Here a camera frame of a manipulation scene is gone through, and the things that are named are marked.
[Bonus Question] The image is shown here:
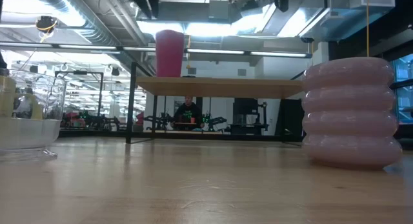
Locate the red plastic cup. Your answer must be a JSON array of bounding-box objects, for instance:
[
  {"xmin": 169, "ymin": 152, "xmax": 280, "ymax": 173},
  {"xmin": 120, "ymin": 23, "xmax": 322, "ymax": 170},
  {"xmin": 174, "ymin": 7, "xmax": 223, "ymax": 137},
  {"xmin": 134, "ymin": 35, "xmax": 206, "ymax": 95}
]
[{"xmin": 155, "ymin": 29, "xmax": 186, "ymax": 78}]

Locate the pink ribbed mug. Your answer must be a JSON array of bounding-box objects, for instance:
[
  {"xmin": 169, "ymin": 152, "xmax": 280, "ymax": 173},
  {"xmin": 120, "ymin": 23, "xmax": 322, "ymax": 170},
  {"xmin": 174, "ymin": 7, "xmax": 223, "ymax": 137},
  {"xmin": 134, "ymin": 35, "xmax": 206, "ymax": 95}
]
[{"xmin": 301, "ymin": 57, "xmax": 403, "ymax": 170}]

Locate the clear glass mug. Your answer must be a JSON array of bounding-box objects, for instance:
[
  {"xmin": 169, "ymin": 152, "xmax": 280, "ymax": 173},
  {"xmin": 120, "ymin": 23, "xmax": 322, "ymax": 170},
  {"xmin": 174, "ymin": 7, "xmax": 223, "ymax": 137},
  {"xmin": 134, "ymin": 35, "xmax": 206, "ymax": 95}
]
[{"xmin": 0, "ymin": 68, "xmax": 67, "ymax": 162}]

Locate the wooden shelf with black legs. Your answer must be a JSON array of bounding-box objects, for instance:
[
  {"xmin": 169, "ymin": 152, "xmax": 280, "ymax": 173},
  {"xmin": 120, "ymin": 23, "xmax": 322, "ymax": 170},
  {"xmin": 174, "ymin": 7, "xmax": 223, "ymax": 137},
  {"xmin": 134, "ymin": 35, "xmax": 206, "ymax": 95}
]
[{"xmin": 125, "ymin": 61, "xmax": 310, "ymax": 145}]

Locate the person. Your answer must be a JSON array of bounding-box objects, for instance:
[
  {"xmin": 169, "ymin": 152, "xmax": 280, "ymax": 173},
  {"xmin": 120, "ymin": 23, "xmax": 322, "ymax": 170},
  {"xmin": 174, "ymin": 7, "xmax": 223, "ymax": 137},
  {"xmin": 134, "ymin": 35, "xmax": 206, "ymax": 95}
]
[{"xmin": 174, "ymin": 95, "xmax": 205, "ymax": 131}]

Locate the black background equipment rack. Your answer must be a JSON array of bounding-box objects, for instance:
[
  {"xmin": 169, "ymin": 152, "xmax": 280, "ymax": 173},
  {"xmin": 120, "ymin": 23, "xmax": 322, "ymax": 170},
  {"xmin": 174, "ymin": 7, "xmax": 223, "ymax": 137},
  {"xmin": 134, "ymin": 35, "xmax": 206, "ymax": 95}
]
[{"xmin": 232, "ymin": 97, "xmax": 268, "ymax": 136}]

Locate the black background panel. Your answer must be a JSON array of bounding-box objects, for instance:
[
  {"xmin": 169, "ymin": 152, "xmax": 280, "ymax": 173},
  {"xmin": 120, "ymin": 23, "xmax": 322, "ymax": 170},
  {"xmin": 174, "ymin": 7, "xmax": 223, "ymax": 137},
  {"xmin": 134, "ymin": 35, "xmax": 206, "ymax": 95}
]
[{"xmin": 279, "ymin": 99, "xmax": 305, "ymax": 143}]

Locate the black yellow ceiling cable reel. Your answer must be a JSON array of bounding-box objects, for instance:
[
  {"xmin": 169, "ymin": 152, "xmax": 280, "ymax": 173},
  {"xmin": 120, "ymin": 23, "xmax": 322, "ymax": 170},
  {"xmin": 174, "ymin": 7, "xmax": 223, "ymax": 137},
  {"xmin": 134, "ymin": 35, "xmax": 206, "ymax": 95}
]
[{"xmin": 35, "ymin": 15, "xmax": 59, "ymax": 34}]

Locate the yellow hanging cable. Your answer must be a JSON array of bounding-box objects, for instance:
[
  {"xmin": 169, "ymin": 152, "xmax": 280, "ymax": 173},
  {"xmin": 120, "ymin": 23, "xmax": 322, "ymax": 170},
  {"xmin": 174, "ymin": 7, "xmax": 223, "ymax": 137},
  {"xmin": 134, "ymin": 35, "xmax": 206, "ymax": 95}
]
[{"xmin": 365, "ymin": 0, "xmax": 370, "ymax": 57}]

